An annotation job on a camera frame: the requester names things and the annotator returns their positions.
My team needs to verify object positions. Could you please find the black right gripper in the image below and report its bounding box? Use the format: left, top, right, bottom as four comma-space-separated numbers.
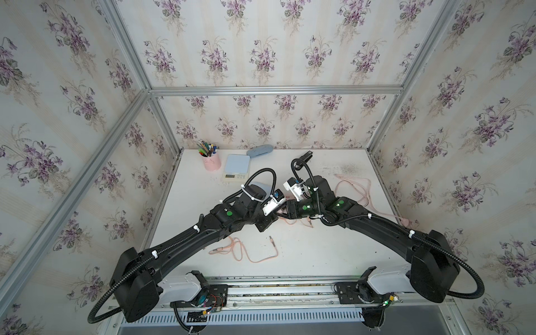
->
272, 199, 325, 221

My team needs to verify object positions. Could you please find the pink multi-head charging cable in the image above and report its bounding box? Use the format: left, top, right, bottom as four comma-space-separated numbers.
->
278, 214, 314, 229

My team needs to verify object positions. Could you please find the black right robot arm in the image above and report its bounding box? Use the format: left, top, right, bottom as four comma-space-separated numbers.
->
284, 159, 485, 304

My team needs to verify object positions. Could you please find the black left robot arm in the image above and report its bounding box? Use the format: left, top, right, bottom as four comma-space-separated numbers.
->
87, 180, 285, 324

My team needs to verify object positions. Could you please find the black stapler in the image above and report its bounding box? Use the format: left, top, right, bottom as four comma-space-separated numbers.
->
293, 150, 314, 166

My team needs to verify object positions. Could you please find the blue fabric pencil case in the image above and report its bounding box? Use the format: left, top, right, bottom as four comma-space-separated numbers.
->
247, 145, 274, 159

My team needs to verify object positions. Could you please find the pink pen holder cup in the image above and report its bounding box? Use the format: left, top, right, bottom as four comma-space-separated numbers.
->
202, 154, 221, 172

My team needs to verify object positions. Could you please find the coloured pens bundle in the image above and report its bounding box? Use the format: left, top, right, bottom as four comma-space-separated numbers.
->
196, 141, 218, 158

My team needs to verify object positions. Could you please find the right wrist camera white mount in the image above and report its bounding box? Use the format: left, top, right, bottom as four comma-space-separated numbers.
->
283, 178, 310, 202

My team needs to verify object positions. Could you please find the pink power strip cord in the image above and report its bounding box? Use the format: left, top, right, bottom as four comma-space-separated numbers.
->
333, 173, 411, 227

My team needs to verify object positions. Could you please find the aluminium rail frame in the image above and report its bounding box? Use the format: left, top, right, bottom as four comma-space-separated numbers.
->
106, 276, 457, 315

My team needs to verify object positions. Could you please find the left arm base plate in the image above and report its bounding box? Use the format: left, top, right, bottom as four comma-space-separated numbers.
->
170, 284, 229, 310

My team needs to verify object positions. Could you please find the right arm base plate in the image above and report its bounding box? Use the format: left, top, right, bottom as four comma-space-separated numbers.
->
334, 281, 397, 308

